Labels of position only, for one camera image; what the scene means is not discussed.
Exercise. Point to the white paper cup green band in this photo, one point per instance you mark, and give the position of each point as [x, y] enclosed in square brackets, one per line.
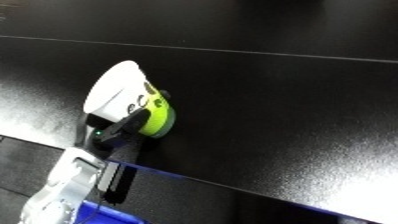
[118, 90]

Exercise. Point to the pale left robot arm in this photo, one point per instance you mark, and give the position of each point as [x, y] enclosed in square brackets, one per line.
[59, 186]

